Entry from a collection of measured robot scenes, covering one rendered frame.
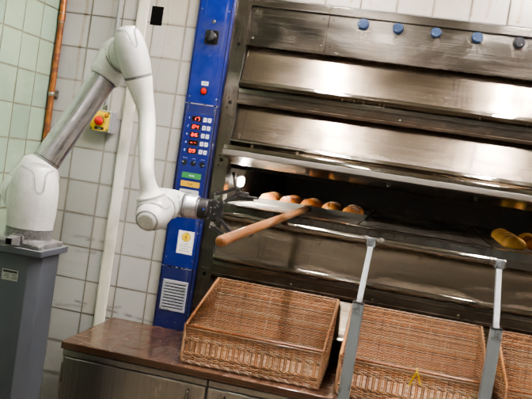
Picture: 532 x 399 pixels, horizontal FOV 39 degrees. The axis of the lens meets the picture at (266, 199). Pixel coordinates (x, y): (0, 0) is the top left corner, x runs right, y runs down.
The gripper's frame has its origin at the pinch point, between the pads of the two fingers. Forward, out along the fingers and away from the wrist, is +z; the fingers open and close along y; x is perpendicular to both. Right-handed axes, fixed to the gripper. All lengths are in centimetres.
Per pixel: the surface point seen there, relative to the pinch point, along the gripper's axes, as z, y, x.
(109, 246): -75, 29, -59
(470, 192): 79, -20, -44
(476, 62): 74, -74, -60
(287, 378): 21, 59, -10
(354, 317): 42, 30, 1
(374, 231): 43, 3, -59
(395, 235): 52, 3, -58
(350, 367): 43, 48, 1
